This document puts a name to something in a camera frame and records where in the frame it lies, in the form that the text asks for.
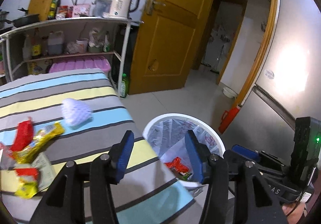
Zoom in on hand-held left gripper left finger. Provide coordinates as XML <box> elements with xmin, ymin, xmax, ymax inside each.
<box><xmin>29</xmin><ymin>130</ymin><xmax>134</xmax><ymax>224</ymax></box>

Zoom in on person's right hand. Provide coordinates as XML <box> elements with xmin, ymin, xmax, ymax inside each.
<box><xmin>281</xmin><ymin>201</ymin><xmax>305</xmax><ymax>224</ymax></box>

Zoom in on yellow label sauce bottle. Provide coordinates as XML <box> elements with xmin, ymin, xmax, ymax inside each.
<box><xmin>31</xmin><ymin>29</ymin><xmax>43</xmax><ymax>57</ymax></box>

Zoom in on silver refrigerator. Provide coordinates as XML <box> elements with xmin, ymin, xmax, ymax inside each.
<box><xmin>221</xmin><ymin>0</ymin><xmax>321</xmax><ymax>154</ymax></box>

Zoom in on white basin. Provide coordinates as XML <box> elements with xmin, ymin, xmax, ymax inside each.
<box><xmin>223</xmin><ymin>86</ymin><xmax>238</xmax><ymax>99</ymax></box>

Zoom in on green plastic bottle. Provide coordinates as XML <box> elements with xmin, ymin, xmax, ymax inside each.
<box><xmin>119</xmin><ymin>73</ymin><xmax>130</xmax><ymax>98</ymax></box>

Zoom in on red plastic wrapper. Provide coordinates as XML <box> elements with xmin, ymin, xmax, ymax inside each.
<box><xmin>10</xmin><ymin>118</ymin><xmax>35</xmax><ymax>152</ymax></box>

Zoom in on clear plastic bin liner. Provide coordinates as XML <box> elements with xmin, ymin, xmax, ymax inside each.
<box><xmin>147</xmin><ymin>119</ymin><xmax>218</xmax><ymax>182</ymax></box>

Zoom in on white plastic bottle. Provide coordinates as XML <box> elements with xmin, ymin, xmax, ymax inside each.
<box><xmin>22</xmin><ymin>34</ymin><xmax>33</xmax><ymax>60</ymax></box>

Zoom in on metal door handle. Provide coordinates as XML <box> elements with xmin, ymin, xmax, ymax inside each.
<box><xmin>145</xmin><ymin>0</ymin><xmax>166</xmax><ymax>15</ymax></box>

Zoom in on pink lid storage box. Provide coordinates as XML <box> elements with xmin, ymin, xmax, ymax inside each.
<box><xmin>49</xmin><ymin>55</ymin><xmax>111</xmax><ymax>74</ymax></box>

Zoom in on plastic oil jug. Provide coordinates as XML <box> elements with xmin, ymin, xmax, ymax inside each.
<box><xmin>47</xmin><ymin>31</ymin><xmax>65</xmax><ymax>55</ymax></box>

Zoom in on red yellow snack packet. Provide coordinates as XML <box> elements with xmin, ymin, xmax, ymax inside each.
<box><xmin>14</xmin><ymin>167</ymin><xmax>40</xmax><ymax>199</ymax></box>

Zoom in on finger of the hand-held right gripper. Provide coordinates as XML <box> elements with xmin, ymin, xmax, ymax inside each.
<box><xmin>231</xmin><ymin>144</ymin><xmax>289</xmax><ymax>168</ymax></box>
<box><xmin>223</xmin><ymin>149</ymin><xmax>286</xmax><ymax>180</ymax></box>

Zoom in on clear plastic container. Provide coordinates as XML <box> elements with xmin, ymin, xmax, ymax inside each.
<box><xmin>91</xmin><ymin>0</ymin><xmax>113</xmax><ymax>17</ymax></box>

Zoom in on red bottle by doorframe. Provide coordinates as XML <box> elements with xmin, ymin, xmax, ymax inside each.
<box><xmin>218</xmin><ymin>105</ymin><xmax>242</xmax><ymax>134</ymax></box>

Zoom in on wooden door frame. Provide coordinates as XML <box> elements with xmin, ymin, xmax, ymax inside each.
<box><xmin>192</xmin><ymin>0</ymin><xmax>279</xmax><ymax>114</ymax></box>

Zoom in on cream electric kettle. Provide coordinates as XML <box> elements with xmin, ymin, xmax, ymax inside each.
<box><xmin>108</xmin><ymin>0</ymin><xmax>141</xmax><ymax>19</ymax></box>

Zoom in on yellow snack wrapper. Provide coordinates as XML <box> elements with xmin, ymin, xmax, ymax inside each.
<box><xmin>12</xmin><ymin>121</ymin><xmax>65</xmax><ymax>164</ymax></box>

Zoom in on wooden cutting board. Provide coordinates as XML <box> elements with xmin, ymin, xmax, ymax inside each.
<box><xmin>27</xmin><ymin>0</ymin><xmax>61</xmax><ymax>21</ymax></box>

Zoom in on red jar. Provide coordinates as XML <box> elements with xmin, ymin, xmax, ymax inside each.
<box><xmin>59</xmin><ymin>5</ymin><xmax>70</xmax><ymax>19</ymax></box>

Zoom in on crumpled plastic bags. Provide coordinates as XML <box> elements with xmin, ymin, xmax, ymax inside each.
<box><xmin>88</xmin><ymin>28</ymin><xmax>111</xmax><ymax>53</ymax></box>

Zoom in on white trash bin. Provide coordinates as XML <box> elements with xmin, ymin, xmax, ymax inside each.
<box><xmin>142</xmin><ymin>113</ymin><xmax>225</xmax><ymax>189</ymax></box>

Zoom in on wooden door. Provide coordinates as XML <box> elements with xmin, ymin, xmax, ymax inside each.
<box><xmin>128</xmin><ymin>0</ymin><xmax>221</xmax><ymax>95</ymax></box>

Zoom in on striped blanket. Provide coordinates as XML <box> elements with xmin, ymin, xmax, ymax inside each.
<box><xmin>0</xmin><ymin>68</ymin><xmax>196</xmax><ymax>224</ymax></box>

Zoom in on white printed wrapper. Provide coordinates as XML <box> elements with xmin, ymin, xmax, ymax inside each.
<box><xmin>0</xmin><ymin>151</ymin><xmax>56</xmax><ymax>190</ymax></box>

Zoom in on red green snack wrapper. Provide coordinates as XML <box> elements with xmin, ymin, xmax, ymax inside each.
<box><xmin>164</xmin><ymin>157</ymin><xmax>193</xmax><ymax>181</ymax></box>

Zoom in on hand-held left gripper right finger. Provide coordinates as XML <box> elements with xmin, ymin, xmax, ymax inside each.
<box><xmin>184</xmin><ymin>130</ymin><xmax>289</xmax><ymax>224</ymax></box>

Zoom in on black frying pan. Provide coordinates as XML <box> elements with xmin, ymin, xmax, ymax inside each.
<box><xmin>11</xmin><ymin>13</ymin><xmax>41</xmax><ymax>28</ymax></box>

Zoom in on white foam fruit net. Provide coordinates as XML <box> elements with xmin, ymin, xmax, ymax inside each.
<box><xmin>61</xmin><ymin>98</ymin><xmax>94</xmax><ymax>129</ymax></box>

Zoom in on steel pot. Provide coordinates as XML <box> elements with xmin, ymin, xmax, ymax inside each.
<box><xmin>0</xmin><ymin>9</ymin><xmax>8</xmax><ymax>28</ymax></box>

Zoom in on white shelf rack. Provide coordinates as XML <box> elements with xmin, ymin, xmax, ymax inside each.
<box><xmin>0</xmin><ymin>17</ymin><xmax>141</xmax><ymax>91</ymax></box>

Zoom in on pink cup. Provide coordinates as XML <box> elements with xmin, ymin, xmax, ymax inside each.
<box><xmin>76</xmin><ymin>39</ymin><xmax>89</xmax><ymax>53</ymax></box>

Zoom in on pink utensil box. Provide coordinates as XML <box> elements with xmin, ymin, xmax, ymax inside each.
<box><xmin>72</xmin><ymin>3</ymin><xmax>91</xmax><ymax>17</ymax></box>

